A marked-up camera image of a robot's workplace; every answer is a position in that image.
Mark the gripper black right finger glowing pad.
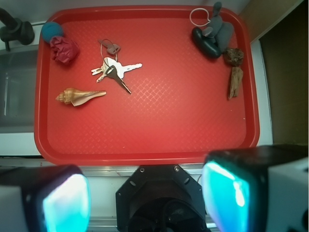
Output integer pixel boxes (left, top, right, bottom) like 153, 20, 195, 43
201, 145, 309, 232

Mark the aluminium rail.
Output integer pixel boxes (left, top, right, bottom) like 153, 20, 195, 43
0, 157, 203, 177

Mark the brown rough rock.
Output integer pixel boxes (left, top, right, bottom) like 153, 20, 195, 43
223, 47, 244, 67

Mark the blue dimpled ball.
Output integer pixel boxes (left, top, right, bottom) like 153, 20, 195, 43
41, 22, 64, 43

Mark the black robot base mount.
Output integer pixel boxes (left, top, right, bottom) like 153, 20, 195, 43
115, 164, 210, 232

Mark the grey sink faucet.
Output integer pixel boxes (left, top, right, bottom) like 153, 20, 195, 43
0, 8, 35, 52

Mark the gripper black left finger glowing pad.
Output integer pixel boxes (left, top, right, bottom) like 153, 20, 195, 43
0, 165, 91, 232

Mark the orange spiral conch shell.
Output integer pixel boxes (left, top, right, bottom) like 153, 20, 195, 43
56, 88, 107, 106

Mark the grey plush mouse toy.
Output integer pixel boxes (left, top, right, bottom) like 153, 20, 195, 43
189, 1, 234, 53

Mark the dark green oval stone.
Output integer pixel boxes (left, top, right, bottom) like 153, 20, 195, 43
191, 27, 222, 58

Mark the crumpled red paper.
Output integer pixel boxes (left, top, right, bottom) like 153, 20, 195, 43
50, 36, 80, 65

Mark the brown wood piece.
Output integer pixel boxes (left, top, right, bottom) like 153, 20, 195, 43
228, 67, 243, 100

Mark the grey sink basin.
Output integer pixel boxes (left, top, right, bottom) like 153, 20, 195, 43
0, 45, 38, 133

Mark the red plastic tray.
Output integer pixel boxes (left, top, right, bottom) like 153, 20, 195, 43
34, 6, 260, 166

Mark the bunch of silver keys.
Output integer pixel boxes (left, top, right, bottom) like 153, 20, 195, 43
91, 39, 142, 94

